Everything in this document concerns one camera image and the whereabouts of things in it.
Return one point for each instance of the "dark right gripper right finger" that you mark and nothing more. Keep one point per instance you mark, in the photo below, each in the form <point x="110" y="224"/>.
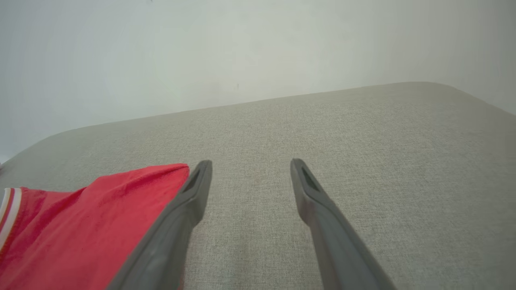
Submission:
<point x="342" y="249"/>

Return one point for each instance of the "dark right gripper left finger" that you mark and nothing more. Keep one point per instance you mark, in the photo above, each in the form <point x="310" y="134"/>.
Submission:
<point x="169" y="241"/>

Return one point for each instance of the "red Bulls 23 jersey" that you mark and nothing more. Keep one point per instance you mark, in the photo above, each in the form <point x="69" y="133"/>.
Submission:
<point x="88" y="233"/>

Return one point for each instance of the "grey fabric sofa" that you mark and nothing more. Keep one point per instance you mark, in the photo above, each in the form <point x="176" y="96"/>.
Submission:
<point x="363" y="161"/>

